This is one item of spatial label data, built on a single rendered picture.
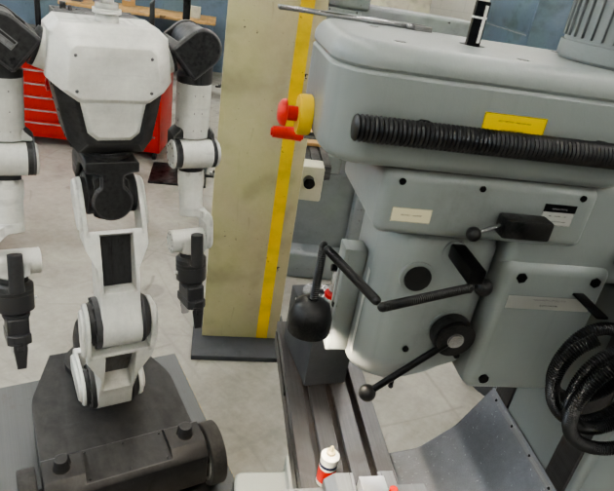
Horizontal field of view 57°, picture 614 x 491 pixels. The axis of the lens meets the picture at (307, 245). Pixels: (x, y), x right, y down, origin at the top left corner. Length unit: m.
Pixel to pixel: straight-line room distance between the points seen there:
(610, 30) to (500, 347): 0.51
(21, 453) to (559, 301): 1.73
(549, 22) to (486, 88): 7.45
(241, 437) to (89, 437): 0.95
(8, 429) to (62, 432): 0.33
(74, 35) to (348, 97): 0.77
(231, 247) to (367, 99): 2.22
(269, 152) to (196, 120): 1.20
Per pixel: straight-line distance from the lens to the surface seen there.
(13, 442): 2.20
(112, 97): 1.39
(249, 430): 2.74
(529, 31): 8.13
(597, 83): 0.85
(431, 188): 0.81
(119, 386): 1.83
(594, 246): 0.99
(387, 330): 0.95
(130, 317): 1.57
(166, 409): 2.00
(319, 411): 1.50
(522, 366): 1.06
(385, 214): 0.80
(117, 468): 1.82
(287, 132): 0.95
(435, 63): 0.75
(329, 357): 1.52
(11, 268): 1.49
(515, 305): 0.97
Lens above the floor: 1.97
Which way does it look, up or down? 27 degrees down
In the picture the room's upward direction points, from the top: 10 degrees clockwise
